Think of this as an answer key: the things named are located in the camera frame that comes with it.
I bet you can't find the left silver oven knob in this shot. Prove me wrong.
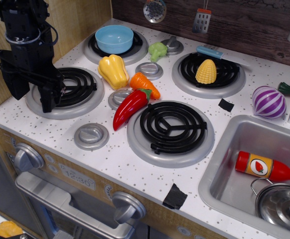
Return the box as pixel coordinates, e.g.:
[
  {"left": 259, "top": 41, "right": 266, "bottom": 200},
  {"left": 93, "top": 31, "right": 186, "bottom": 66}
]
[{"left": 14, "top": 143, "right": 45, "bottom": 172}]

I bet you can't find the yellow object bottom left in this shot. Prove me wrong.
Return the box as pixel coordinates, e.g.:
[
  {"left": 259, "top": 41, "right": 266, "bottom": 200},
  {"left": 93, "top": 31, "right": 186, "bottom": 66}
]
[{"left": 0, "top": 221, "right": 23, "bottom": 238}]

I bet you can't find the front right black burner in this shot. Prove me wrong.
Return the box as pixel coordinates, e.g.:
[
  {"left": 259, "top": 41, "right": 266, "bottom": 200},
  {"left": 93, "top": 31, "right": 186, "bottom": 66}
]
[{"left": 127, "top": 101, "right": 215, "bottom": 168}]

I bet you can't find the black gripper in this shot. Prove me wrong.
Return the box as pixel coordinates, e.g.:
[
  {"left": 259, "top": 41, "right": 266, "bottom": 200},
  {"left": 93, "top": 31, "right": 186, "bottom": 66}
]
[{"left": 0, "top": 40, "right": 66, "bottom": 113}]

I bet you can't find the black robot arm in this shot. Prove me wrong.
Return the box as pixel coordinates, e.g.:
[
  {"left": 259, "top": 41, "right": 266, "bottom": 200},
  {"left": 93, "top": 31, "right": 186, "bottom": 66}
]
[{"left": 0, "top": 0, "right": 65, "bottom": 113}]

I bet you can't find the back left black burner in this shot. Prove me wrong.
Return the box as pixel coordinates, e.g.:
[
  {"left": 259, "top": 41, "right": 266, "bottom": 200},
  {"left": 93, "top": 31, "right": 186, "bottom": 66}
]
[{"left": 83, "top": 30, "right": 149, "bottom": 66}]

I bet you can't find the black tape piece small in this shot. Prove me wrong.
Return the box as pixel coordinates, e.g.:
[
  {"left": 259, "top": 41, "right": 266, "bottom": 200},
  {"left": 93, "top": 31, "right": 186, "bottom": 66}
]
[{"left": 218, "top": 99, "right": 234, "bottom": 112}]

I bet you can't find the purple striped toy onion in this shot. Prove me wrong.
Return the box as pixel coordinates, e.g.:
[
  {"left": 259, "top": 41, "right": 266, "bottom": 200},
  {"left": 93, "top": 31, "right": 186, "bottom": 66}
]
[{"left": 252, "top": 86, "right": 287, "bottom": 119}]

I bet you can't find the silver stove knob upper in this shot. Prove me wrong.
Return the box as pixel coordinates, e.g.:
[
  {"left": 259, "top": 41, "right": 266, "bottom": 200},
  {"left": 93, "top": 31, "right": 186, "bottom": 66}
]
[{"left": 135, "top": 62, "right": 163, "bottom": 81}]

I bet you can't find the front left black burner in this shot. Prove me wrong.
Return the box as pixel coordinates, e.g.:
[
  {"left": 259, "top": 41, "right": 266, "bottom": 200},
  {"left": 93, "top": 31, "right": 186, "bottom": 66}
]
[{"left": 25, "top": 67, "right": 104, "bottom": 120}]

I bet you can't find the yellow toy corn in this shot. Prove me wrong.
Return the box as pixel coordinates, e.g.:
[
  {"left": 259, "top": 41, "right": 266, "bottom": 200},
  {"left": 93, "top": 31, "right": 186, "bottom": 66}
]
[{"left": 195, "top": 59, "right": 217, "bottom": 84}]

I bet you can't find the hanging silver strainer ladle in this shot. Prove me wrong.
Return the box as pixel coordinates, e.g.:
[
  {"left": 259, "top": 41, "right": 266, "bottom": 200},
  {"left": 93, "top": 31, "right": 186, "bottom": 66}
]
[{"left": 143, "top": 0, "right": 167, "bottom": 23}]

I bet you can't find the silver stove knob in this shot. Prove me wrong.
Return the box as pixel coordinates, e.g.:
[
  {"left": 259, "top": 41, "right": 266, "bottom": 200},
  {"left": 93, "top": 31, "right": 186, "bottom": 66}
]
[
  {"left": 74, "top": 123, "right": 109, "bottom": 151},
  {"left": 161, "top": 36, "right": 184, "bottom": 55},
  {"left": 135, "top": 62, "right": 163, "bottom": 81},
  {"left": 108, "top": 89, "right": 132, "bottom": 110}
]

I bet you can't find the silver sink basin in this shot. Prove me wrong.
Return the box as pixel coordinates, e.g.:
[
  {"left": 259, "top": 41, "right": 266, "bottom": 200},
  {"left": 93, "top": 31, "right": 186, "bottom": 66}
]
[{"left": 198, "top": 115, "right": 290, "bottom": 239}]

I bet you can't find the right silver oven knob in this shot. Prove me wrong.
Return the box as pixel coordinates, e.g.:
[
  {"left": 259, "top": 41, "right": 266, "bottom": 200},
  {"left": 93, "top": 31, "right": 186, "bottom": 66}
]
[{"left": 112, "top": 191, "right": 147, "bottom": 224}]

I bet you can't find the yellow toy bell pepper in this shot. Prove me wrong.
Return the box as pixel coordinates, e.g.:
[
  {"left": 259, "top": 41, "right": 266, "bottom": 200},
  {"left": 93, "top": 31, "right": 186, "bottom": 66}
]
[{"left": 97, "top": 54, "right": 129, "bottom": 90}]

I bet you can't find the silver stove knob front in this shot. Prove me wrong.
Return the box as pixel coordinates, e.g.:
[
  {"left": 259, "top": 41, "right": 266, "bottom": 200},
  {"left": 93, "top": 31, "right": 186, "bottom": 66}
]
[{"left": 74, "top": 123, "right": 109, "bottom": 151}]

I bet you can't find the oven clock display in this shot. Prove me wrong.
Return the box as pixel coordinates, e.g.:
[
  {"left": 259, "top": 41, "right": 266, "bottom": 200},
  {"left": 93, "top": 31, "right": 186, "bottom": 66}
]
[{"left": 58, "top": 163, "right": 96, "bottom": 191}]

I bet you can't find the back right black burner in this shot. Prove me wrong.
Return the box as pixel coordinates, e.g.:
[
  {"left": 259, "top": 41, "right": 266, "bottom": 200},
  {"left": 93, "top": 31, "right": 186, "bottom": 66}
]
[{"left": 172, "top": 52, "right": 246, "bottom": 99}]

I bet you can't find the red toy chili pepper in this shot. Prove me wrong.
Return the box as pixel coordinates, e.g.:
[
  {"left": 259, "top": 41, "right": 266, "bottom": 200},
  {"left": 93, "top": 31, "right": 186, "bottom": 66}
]
[{"left": 112, "top": 89, "right": 152, "bottom": 131}]

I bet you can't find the silver stove knob middle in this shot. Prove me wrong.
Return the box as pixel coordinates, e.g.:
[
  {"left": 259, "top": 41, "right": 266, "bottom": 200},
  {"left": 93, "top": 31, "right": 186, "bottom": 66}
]
[{"left": 108, "top": 89, "right": 132, "bottom": 110}]

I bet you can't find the steel pot with lid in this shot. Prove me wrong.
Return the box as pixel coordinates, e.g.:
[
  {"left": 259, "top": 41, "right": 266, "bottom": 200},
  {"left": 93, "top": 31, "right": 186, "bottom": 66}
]
[{"left": 250, "top": 178, "right": 290, "bottom": 231}]

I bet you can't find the black tape piece front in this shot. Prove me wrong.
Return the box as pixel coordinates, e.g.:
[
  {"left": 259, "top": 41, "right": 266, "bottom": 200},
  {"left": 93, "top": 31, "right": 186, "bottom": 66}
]
[{"left": 163, "top": 183, "right": 188, "bottom": 210}]

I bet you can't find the blue handled toy knife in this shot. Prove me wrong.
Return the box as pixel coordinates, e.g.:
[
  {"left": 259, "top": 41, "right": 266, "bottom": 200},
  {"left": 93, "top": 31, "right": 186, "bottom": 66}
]
[{"left": 196, "top": 46, "right": 250, "bottom": 66}]

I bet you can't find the light blue bowl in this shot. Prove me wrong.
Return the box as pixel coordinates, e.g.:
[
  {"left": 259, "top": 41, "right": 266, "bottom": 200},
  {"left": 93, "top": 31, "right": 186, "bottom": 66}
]
[{"left": 95, "top": 25, "right": 134, "bottom": 54}]

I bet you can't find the green toy broccoli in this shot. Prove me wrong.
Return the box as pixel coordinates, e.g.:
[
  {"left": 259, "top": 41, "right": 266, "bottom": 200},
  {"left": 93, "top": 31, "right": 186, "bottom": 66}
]
[{"left": 148, "top": 42, "right": 168, "bottom": 62}]

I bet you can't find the silver oven door handle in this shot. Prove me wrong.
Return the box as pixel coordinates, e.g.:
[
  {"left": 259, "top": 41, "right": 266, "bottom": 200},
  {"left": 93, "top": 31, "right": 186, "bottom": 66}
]
[{"left": 15, "top": 172, "right": 135, "bottom": 239}]

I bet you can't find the silver oven knob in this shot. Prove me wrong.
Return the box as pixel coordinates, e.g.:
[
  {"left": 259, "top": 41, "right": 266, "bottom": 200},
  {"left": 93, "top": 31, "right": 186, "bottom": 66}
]
[
  {"left": 112, "top": 191, "right": 147, "bottom": 224},
  {"left": 14, "top": 143, "right": 45, "bottom": 172}
]

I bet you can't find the black burner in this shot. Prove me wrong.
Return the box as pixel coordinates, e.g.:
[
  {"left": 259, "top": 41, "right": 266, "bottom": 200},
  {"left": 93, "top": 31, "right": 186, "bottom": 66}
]
[
  {"left": 25, "top": 67, "right": 104, "bottom": 120},
  {"left": 172, "top": 52, "right": 246, "bottom": 99},
  {"left": 83, "top": 30, "right": 149, "bottom": 66},
  {"left": 127, "top": 101, "right": 215, "bottom": 168}
]

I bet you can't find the silver stove knob back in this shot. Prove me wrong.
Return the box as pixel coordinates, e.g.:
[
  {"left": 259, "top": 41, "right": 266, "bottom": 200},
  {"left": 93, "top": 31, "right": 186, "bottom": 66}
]
[{"left": 161, "top": 36, "right": 184, "bottom": 55}]

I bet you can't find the orange toy carrot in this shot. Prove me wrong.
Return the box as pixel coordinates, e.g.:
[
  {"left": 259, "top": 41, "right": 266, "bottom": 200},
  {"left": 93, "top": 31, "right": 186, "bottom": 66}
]
[{"left": 129, "top": 72, "right": 161, "bottom": 100}]

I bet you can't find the red toy ketchup bottle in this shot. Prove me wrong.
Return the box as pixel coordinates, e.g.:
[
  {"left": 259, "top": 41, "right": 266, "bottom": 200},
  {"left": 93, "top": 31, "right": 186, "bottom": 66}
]
[{"left": 235, "top": 151, "right": 290, "bottom": 182}]

